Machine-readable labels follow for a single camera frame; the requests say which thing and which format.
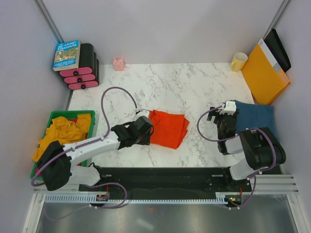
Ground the white grey folder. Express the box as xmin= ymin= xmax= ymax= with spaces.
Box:
xmin=258 ymin=38 xmax=281 ymax=72

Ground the aluminium frame post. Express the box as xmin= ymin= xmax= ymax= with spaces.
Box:
xmin=34 ymin=0 xmax=64 ymax=43
xmin=266 ymin=0 xmax=292 ymax=33

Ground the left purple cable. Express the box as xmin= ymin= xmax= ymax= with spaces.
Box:
xmin=31 ymin=86 xmax=139 ymax=221

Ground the orange folder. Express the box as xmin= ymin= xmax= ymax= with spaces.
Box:
xmin=242 ymin=44 xmax=291 ymax=105

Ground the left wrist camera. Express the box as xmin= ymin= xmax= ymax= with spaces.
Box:
xmin=136 ymin=109 xmax=150 ymax=118

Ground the grey slotted cable duct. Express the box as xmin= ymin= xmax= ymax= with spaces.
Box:
xmin=44 ymin=193 xmax=228 ymax=204

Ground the black folder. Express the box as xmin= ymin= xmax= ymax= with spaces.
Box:
xmin=264 ymin=29 xmax=291 ymax=72

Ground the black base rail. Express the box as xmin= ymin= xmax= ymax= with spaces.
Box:
xmin=79 ymin=167 xmax=254 ymax=199

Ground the yellow t-shirt in bin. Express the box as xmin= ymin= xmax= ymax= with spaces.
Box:
xmin=32 ymin=114 xmax=91 ymax=162

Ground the orange t-shirt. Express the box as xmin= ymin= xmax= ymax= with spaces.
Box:
xmin=149 ymin=110 xmax=190 ymax=149

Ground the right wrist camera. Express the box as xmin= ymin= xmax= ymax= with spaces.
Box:
xmin=219 ymin=100 xmax=237 ymax=116

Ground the magenta t-shirt in bin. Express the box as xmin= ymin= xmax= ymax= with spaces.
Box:
xmin=34 ymin=117 xmax=85 ymax=178

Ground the folded blue t-shirt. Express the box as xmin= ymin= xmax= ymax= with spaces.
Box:
xmin=234 ymin=100 xmax=279 ymax=140

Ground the green plastic bin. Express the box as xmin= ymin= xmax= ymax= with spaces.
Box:
xmin=30 ymin=110 xmax=95 ymax=178

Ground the small pink box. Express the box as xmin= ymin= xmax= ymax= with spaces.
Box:
xmin=113 ymin=57 xmax=125 ymax=71

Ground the yellow mug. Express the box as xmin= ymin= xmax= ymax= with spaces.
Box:
xmin=230 ymin=52 xmax=248 ymax=72

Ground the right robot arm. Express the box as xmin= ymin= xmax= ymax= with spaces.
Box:
xmin=205 ymin=101 xmax=286 ymax=191

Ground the blue treehouse paperback book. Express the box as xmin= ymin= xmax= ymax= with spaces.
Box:
xmin=52 ymin=40 xmax=81 ymax=71

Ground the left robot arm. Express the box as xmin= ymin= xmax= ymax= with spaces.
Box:
xmin=37 ymin=116 xmax=154 ymax=191

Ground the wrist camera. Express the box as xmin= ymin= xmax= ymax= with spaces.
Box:
xmin=219 ymin=100 xmax=237 ymax=116
xmin=136 ymin=109 xmax=150 ymax=118

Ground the right aluminium frame post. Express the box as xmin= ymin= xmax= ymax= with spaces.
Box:
xmin=266 ymin=0 xmax=292 ymax=33

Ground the left aluminium frame post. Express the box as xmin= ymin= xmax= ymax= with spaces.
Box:
xmin=34 ymin=0 xmax=64 ymax=43

